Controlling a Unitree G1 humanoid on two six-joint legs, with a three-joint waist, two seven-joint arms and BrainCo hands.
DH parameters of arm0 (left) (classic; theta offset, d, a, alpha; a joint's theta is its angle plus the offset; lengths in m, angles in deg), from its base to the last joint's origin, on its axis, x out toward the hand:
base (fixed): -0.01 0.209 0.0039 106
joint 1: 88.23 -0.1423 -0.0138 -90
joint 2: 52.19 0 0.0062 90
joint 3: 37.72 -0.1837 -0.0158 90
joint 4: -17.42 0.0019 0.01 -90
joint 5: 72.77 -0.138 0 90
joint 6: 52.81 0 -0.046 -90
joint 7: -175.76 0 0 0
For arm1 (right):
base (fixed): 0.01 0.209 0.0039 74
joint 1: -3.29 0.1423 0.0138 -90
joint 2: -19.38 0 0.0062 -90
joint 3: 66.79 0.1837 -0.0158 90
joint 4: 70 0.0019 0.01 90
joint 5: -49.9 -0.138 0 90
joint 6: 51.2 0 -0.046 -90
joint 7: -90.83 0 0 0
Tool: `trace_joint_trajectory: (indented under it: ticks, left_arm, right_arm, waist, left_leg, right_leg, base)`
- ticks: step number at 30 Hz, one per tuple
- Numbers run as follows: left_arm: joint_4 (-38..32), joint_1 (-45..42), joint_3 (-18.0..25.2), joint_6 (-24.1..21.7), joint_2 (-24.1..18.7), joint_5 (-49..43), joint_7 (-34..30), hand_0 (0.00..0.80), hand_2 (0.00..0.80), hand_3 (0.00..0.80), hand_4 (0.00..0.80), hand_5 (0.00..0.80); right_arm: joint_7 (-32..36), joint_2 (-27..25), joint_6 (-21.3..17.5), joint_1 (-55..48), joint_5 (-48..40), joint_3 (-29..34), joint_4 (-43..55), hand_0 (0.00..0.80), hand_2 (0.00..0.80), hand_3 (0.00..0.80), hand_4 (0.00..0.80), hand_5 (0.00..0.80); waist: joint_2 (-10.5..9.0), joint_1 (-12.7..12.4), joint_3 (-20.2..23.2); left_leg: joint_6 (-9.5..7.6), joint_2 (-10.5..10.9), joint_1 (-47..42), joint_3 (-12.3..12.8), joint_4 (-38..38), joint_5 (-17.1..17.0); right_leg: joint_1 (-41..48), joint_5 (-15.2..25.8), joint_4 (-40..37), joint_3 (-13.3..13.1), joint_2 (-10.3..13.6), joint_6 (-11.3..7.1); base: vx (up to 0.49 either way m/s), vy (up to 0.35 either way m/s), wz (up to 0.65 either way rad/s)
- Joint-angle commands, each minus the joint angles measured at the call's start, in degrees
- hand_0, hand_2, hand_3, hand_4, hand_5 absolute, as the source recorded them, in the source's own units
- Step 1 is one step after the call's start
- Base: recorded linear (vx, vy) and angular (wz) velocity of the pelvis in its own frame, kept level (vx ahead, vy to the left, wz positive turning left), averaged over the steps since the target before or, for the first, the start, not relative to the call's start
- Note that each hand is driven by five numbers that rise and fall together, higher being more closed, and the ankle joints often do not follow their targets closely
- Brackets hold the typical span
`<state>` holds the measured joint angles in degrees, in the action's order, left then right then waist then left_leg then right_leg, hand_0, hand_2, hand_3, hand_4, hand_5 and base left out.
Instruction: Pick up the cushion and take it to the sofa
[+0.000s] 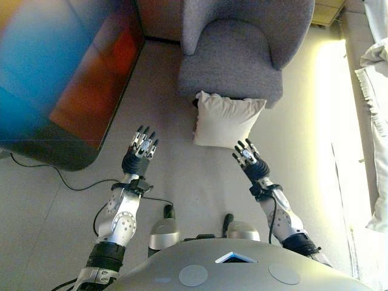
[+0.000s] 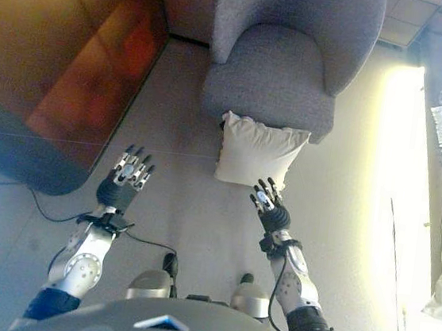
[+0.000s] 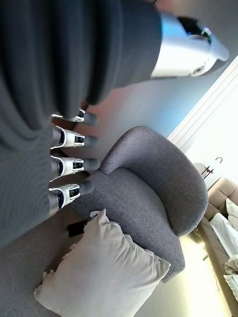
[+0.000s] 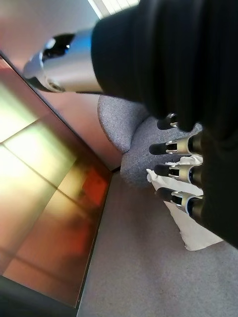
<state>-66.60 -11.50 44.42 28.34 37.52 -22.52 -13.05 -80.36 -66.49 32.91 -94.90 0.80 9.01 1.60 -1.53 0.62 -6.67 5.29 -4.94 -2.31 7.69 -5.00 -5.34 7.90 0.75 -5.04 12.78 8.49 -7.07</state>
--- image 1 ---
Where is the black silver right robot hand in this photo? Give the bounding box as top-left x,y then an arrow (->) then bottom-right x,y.
232,138 -> 271,186

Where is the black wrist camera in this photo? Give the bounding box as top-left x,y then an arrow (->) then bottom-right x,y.
129,178 -> 154,195
249,185 -> 265,200

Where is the glossy colourful screen panel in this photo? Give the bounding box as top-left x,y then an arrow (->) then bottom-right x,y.
0,0 -> 147,172

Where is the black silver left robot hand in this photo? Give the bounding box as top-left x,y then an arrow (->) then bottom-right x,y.
121,124 -> 160,182

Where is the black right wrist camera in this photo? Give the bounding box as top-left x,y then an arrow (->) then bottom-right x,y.
249,185 -> 265,200

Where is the grey fabric armchair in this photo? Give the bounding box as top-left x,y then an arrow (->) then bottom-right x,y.
176,0 -> 316,109

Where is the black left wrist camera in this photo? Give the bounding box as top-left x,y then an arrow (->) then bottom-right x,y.
129,178 -> 154,195

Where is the white square cushion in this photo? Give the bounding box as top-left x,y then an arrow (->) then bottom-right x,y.
192,90 -> 268,150

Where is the black floor cable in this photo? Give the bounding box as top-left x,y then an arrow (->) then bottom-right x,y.
10,152 -> 122,192

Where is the white crumpled bedding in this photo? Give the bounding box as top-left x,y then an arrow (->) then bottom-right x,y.
359,0 -> 388,70

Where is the silver robot torso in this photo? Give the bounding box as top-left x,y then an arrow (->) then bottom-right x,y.
111,238 -> 374,291

